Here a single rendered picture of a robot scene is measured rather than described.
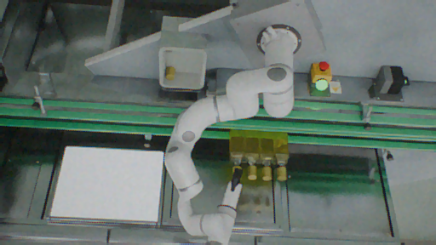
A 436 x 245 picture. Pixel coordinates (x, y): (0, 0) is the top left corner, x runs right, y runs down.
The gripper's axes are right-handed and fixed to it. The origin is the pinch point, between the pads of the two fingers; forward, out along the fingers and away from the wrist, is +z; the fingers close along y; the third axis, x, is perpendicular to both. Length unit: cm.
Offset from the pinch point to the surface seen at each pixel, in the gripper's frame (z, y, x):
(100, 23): 73, -16, 88
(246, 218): -9.4, -12.8, -7.8
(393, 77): 48, 24, -48
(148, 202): -14.7, -13.0, 30.3
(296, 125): 26.3, 6.3, -17.0
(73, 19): 70, -16, 102
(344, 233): -2.1, -15.7, -46.5
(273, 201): 1.2, -12.9, -16.5
